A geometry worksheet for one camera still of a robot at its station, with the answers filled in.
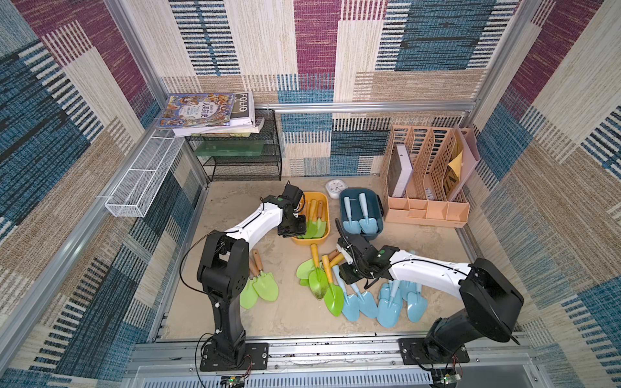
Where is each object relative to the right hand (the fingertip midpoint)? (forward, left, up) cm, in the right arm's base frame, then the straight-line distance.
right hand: (343, 270), depth 87 cm
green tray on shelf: (+43, +45, +21) cm, 66 cm away
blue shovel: (-11, -2, -3) cm, 12 cm away
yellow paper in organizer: (+31, -43, +21) cm, 57 cm away
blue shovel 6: (-12, -24, -3) cm, 27 cm away
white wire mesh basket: (+29, +76, +17) cm, 83 cm away
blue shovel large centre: (-14, -14, -2) cm, 19 cm away
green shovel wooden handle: (-7, +34, -6) cm, 35 cm away
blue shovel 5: (-5, -22, -3) cm, 22 cm away
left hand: (+14, +15, +4) cm, 21 cm away
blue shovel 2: (-10, -7, -4) cm, 13 cm away
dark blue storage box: (+27, -10, -2) cm, 29 cm away
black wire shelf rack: (+52, +44, +8) cm, 69 cm away
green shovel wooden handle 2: (-3, +28, -4) cm, 29 cm away
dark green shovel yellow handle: (-2, +9, -2) cm, 9 cm away
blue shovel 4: (+20, -12, -2) cm, 24 cm away
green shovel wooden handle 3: (+21, +7, -2) cm, 22 cm away
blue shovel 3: (+20, -5, -3) cm, 21 cm away
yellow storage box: (+31, +6, +3) cm, 32 cm away
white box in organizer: (+32, -26, +16) cm, 44 cm away
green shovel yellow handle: (-8, +4, -3) cm, 9 cm away
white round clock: (+41, +1, -1) cm, 41 cm away
